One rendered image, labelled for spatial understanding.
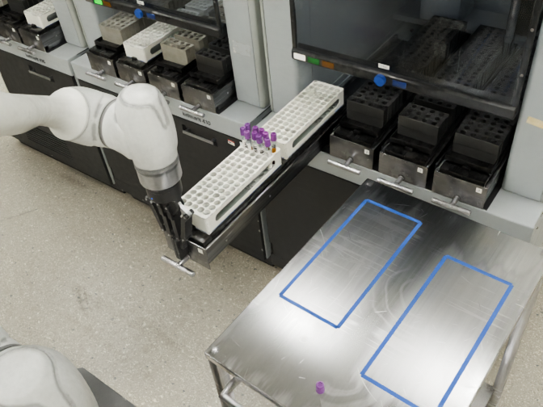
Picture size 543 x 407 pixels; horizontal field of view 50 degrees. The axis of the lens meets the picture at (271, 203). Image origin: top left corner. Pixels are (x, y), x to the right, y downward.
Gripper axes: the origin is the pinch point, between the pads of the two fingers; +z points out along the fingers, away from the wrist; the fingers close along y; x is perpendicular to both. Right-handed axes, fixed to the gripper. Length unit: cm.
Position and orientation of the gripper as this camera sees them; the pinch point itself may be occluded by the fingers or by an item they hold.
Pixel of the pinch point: (180, 245)
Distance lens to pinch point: 136.9
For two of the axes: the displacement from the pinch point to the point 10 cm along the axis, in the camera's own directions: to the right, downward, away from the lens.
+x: -5.8, 5.9, -5.6
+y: -8.1, -3.5, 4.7
